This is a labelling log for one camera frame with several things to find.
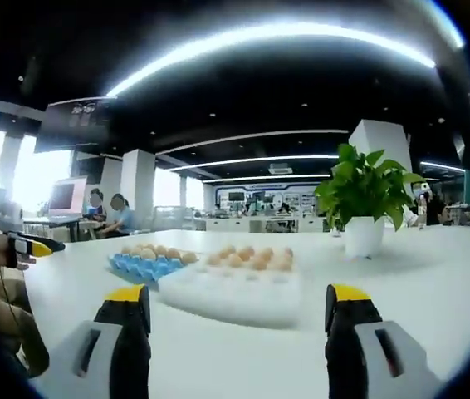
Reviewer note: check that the white foam egg holder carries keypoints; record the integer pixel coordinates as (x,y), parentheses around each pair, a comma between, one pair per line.
(235,297)

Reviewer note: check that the green potted plant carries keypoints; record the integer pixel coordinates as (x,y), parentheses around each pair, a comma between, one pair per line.
(363,232)

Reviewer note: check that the blue egg tray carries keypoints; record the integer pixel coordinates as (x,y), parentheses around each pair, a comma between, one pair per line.
(139,270)

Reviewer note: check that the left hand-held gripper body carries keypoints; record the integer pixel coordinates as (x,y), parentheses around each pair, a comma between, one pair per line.
(11,218)

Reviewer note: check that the group of brown eggs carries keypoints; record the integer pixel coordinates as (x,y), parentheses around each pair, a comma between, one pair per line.
(160,251)
(256,259)

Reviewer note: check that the white table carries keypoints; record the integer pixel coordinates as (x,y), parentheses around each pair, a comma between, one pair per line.
(405,282)

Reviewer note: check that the hanging black screen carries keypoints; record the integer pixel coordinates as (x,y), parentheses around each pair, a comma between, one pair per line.
(73,124)

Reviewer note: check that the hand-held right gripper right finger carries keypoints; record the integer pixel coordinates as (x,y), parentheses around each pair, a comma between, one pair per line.
(347,341)

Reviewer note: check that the person's legs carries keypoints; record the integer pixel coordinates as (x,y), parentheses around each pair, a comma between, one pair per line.
(23,332)

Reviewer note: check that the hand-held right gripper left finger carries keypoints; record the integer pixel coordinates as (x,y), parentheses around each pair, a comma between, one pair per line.
(129,341)

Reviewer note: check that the large monitor screen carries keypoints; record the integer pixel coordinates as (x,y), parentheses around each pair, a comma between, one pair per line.
(67,197)

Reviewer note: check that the ceiling air conditioner unit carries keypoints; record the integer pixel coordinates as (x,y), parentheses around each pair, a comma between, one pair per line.
(280,168)

